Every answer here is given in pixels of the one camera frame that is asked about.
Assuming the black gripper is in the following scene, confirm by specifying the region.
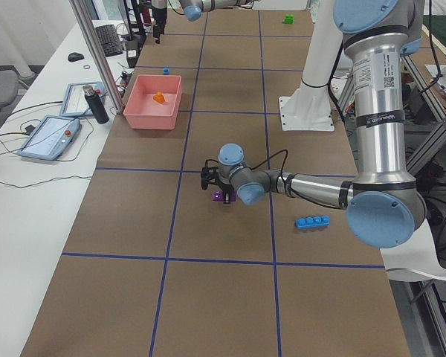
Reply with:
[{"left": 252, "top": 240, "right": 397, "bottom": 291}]
[
  {"left": 152, "top": 7, "right": 167, "bottom": 44},
  {"left": 200, "top": 159, "right": 237, "bottom": 204}
]

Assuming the purple block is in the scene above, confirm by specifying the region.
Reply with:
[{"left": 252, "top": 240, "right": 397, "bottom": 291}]
[{"left": 213, "top": 191, "right": 227, "bottom": 203}]

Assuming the orange block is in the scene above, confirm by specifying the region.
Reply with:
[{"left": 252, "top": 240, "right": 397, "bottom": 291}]
[{"left": 153, "top": 91, "right": 166, "bottom": 104}]

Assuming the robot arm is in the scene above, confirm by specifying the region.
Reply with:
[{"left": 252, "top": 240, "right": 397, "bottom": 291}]
[
  {"left": 150, "top": 0, "right": 254, "bottom": 44},
  {"left": 201, "top": 1, "right": 426, "bottom": 248}
]

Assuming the pink plastic box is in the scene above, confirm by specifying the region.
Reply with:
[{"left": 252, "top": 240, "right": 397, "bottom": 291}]
[{"left": 123, "top": 74, "right": 182, "bottom": 130}]

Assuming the black keyboard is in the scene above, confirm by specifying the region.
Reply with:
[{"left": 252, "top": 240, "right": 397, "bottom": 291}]
[{"left": 95, "top": 25, "right": 123, "bottom": 57}]

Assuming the long blue four-stud block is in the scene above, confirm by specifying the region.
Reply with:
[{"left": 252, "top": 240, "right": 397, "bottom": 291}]
[{"left": 295, "top": 216, "right": 331, "bottom": 230}]

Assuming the black computer mouse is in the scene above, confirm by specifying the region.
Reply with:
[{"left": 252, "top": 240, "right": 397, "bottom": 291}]
[{"left": 67, "top": 52, "right": 84, "bottom": 62}]

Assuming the black water bottle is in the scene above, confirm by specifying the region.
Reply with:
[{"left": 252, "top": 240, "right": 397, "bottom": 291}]
[{"left": 83, "top": 85, "right": 109, "bottom": 124}]

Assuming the far teach pendant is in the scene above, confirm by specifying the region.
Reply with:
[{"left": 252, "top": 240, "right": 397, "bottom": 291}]
[{"left": 59, "top": 81, "right": 106, "bottom": 117}]

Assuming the teach pendant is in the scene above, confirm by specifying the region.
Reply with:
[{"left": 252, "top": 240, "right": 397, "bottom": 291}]
[
  {"left": 59, "top": 81, "right": 106, "bottom": 117},
  {"left": 17, "top": 115, "right": 82, "bottom": 161}
]

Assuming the green two-stud block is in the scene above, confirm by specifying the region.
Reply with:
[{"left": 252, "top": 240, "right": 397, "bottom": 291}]
[{"left": 283, "top": 14, "right": 294, "bottom": 25}]

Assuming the near teach pendant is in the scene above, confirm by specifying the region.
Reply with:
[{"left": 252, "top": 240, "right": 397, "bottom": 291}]
[{"left": 17, "top": 115, "right": 82, "bottom": 161}]

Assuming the white chair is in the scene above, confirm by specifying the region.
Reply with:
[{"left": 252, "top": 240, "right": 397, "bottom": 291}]
[{"left": 380, "top": 219, "right": 446, "bottom": 282}]

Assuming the aluminium frame post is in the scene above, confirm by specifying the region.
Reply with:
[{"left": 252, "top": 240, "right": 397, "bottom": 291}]
[{"left": 69, "top": 0, "right": 124, "bottom": 114}]

